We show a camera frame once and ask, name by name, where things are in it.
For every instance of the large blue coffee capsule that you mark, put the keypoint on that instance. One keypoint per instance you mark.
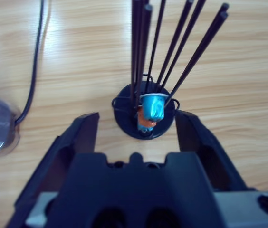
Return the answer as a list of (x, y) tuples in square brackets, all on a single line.
[(153, 108)]

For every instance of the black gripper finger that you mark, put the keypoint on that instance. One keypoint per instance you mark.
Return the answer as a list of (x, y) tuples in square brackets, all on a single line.
[(207, 154), (53, 164)]

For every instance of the black capsule holder with rods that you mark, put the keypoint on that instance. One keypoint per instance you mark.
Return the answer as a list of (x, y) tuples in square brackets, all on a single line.
[(124, 118)]

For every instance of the orange coffee capsule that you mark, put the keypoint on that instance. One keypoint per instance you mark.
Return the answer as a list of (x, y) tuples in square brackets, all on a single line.
[(144, 121)]

